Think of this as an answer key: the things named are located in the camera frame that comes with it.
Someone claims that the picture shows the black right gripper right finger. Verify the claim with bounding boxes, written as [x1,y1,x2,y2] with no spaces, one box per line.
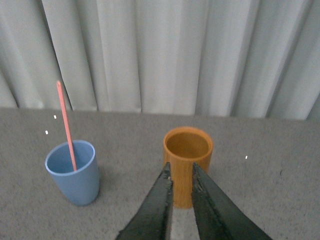
[192,163,271,240]

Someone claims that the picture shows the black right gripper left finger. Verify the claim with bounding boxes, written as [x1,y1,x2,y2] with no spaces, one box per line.
[116,162,173,240]

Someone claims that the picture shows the blue plastic cup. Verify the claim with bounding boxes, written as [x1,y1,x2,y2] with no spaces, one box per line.
[45,140,100,206]

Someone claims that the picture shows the pink chopstick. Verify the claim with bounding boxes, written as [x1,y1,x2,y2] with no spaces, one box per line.
[56,80,77,171]

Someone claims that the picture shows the bamboo chopstick holder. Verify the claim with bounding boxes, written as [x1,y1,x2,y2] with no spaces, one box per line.
[163,126,214,209]

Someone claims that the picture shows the white pleated curtain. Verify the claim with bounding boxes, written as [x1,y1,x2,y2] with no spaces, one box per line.
[0,0,320,121]

